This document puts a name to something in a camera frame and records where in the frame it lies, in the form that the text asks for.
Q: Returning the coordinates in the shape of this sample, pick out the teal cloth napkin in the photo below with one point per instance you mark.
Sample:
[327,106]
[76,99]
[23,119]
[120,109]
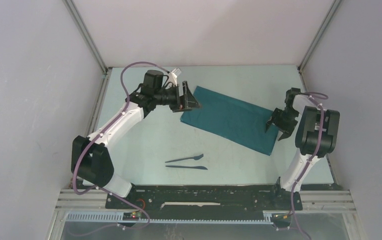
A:
[236,120]

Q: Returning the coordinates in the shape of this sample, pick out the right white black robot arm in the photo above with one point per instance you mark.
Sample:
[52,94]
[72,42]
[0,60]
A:
[315,129]

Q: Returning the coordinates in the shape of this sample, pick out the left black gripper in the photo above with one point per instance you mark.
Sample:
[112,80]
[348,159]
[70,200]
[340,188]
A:
[190,101]

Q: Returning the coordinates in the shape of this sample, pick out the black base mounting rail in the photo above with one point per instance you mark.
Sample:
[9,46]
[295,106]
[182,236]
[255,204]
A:
[213,202]

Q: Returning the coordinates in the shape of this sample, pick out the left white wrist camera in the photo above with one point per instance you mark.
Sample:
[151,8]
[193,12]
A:
[173,75]

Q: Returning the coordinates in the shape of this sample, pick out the aluminium frame extrusion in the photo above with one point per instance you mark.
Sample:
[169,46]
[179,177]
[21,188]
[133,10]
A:
[92,201]

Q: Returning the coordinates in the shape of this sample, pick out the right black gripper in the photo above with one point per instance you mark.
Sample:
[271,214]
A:
[275,114]

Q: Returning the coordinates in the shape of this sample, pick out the white slotted cable duct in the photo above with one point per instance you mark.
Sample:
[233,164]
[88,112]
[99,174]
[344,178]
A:
[123,217]

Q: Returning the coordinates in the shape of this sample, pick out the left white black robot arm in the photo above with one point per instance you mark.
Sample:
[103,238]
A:
[91,158]

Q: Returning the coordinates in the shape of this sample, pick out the dark plastic knife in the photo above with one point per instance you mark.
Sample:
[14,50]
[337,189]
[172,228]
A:
[187,167]

